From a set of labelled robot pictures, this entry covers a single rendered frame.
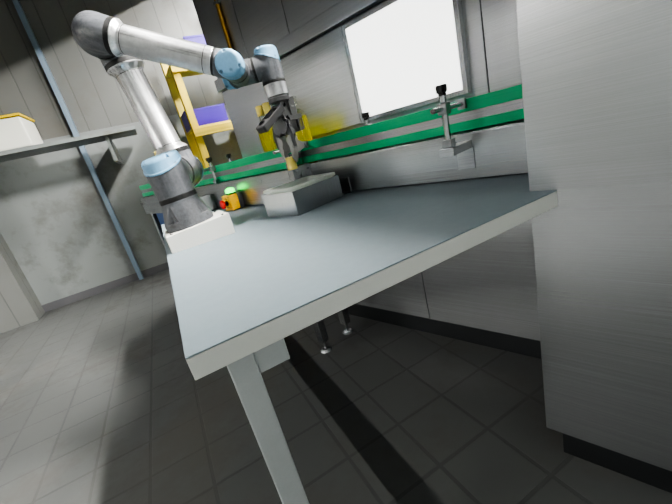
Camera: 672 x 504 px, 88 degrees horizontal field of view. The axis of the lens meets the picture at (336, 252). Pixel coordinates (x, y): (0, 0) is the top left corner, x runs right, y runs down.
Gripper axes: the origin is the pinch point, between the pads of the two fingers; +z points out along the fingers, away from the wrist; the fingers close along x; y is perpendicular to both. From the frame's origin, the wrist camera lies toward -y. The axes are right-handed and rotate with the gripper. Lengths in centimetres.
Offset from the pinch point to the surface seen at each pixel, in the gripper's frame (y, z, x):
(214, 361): -69, 19, -54
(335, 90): 34.1, -20.4, 1.6
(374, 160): 15.2, 7.0, -23.8
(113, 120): 64, -73, 323
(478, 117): 16, 1, -59
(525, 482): -14, 92, -71
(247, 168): 10.0, 0.2, 41.0
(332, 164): 15.8, 5.8, -4.2
